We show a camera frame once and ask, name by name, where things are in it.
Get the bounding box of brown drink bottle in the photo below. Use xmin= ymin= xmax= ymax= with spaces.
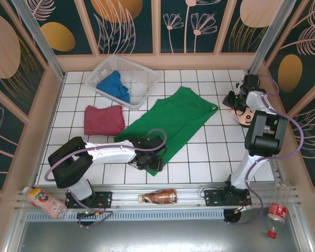
xmin=138 ymin=188 xmax=178 ymax=205

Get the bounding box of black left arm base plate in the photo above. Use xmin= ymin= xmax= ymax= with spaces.
xmin=65 ymin=191 xmax=113 ymax=209

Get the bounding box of pink drink bottle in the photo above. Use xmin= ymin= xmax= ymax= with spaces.
xmin=23 ymin=186 xmax=68 ymax=219

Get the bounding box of aluminium frame post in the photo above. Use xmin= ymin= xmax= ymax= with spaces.
xmin=247 ymin=0 xmax=305 ymax=78
xmin=12 ymin=0 xmax=67 ymax=80

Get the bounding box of aluminium mounting rail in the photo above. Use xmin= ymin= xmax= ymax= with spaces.
xmin=14 ymin=183 xmax=299 ymax=211

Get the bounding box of plush doll with pink hat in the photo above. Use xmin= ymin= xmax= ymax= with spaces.
xmin=228 ymin=106 xmax=254 ymax=127

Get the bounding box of blue tank top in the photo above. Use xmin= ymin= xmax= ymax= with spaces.
xmin=96 ymin=70 xmax=130 ymax=103

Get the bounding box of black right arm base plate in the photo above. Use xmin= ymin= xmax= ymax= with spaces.
xmin=204 ymin=188 xmax=253 ymax=208

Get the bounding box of clear bottle with red label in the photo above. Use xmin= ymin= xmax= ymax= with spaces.
xmin=267 ymin=180 xmax=292 ymax=239

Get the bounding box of white plastic basket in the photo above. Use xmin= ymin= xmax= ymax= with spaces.
xmin=84 ymin=54 xmax=160 ymax=111

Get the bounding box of grey slotted cable duct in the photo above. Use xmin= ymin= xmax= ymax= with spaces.
xmin=26 ymin=211 xmax=225 ymax=222

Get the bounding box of red tank top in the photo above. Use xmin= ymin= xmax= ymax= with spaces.
xmin=83 ymin=104 xmax=126 ymax=137

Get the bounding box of grey metal base sheet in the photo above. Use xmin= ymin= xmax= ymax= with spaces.
xmin=4 ymin=219 xmax=312 ymax=252

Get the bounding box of green tank top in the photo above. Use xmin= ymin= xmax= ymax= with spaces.
xmin=113 ymin=87 xmax=218 ymax=176

